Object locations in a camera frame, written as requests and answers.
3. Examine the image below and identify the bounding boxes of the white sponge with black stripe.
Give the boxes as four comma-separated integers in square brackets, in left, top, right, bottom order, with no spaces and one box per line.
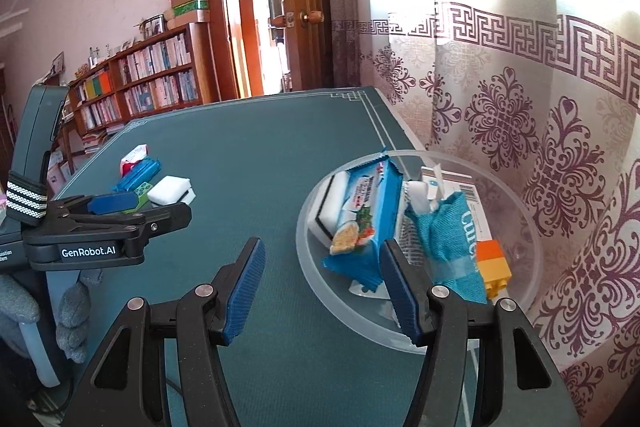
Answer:
[306,170,349,247]

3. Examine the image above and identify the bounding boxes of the patterned white maroon curtain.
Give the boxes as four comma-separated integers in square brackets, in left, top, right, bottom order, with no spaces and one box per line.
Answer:
[330,0,639,426]

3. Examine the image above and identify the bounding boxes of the grey gloved left hand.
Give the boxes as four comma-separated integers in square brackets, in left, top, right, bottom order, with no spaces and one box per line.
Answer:
[0,267,104,365]

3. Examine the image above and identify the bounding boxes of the red and white snack packet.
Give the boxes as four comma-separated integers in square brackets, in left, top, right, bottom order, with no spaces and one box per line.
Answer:
[119,144,149,176]

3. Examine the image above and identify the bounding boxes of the green table mat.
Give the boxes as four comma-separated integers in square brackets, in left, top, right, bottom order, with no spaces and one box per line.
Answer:
[64,88,422,426]

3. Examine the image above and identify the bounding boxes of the blue noodle snack packet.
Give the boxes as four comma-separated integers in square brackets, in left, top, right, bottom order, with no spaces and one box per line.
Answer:
[322,154,404,293]

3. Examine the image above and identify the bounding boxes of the stacked gift boxes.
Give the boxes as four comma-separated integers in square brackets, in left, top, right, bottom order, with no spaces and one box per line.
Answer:
[164,0,210,29]

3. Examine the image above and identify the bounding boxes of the clear plastic round bowl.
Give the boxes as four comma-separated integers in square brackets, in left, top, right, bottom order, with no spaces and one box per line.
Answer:
[295,148,546,356]

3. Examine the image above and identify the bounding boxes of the white medicine box with barcode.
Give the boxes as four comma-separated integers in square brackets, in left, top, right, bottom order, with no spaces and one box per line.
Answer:
[418,164,494,243]

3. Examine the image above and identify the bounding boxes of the wooden bookshelf with books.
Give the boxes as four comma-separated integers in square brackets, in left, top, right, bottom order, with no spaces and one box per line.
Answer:
[64,22,219,158]

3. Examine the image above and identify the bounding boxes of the orange and yellow toy block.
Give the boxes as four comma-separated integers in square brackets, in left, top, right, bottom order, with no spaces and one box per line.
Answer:
[476,239,512,299]

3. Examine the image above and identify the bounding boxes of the white printed plastic bag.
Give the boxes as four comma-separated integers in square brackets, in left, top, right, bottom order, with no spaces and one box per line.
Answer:
[395,178,438,268]

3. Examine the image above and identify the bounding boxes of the green block with blue dots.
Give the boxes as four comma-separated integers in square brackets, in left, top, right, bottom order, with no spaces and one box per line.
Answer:
[134,182,154,211]

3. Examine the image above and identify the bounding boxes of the teal Curel fabric pouch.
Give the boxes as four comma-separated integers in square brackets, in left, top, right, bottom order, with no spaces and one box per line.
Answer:
[416,191,487,305]

